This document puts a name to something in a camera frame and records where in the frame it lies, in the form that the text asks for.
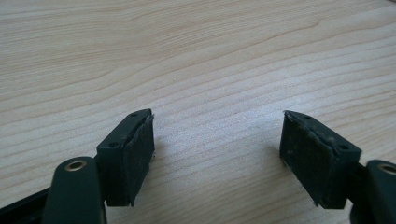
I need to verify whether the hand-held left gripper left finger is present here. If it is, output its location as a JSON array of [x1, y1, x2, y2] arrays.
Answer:
[[95, 107, 156, 207]]

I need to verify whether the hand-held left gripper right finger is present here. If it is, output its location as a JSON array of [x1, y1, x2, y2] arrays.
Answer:
[[278, 109, 363, 210]]

